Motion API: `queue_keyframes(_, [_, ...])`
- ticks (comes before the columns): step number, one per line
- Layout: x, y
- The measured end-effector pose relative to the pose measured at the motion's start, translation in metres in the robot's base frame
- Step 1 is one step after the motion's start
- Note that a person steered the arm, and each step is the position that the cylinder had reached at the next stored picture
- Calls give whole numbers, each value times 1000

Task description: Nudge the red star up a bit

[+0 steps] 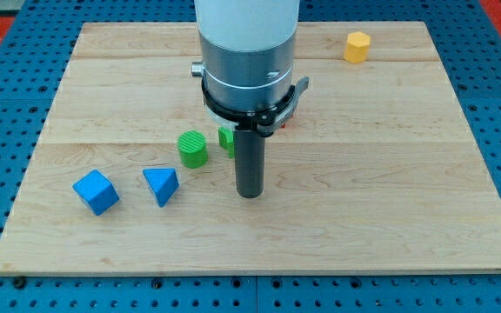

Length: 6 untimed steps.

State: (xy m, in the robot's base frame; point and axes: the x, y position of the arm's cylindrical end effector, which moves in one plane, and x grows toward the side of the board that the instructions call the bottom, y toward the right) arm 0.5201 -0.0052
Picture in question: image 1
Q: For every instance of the green block behind tool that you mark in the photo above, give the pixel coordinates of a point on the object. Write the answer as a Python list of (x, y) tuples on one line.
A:
[(226, 140)]

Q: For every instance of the yellow hexagonal block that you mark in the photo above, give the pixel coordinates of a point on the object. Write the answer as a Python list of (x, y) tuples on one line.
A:
[(357, 47)]

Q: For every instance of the light wooden board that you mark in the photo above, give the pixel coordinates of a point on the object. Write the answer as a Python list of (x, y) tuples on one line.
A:
[(378, 172)]

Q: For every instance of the green cylinder block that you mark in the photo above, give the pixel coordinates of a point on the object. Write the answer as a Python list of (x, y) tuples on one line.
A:
[(192, 149)]

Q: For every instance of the blue triangular prism block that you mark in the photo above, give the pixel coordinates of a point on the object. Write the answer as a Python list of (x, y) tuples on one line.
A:
[(163, 183)]

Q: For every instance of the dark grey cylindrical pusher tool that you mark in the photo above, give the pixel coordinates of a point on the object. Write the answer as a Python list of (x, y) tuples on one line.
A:
[(249, 154)]

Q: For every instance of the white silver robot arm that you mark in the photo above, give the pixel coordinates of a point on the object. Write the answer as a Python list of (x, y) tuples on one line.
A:
[(247, 50)]

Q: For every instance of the blue cube block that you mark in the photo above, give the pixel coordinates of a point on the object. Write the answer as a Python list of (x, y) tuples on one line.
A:
[(96, 191)]

